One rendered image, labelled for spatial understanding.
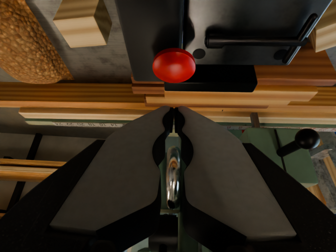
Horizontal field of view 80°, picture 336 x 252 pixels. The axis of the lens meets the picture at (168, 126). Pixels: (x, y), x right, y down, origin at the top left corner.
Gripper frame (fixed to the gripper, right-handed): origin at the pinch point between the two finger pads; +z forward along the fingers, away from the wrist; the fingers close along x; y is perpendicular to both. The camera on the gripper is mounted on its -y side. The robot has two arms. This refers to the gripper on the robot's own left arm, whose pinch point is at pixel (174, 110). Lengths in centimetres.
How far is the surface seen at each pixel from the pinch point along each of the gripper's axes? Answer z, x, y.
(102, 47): 18.4, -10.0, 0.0
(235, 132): 32.4, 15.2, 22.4
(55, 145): 196, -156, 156
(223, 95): 12.7, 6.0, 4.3
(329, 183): 61, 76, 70
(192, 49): 5.5, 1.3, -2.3
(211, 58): 6.0, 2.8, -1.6
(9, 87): 21.0, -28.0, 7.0
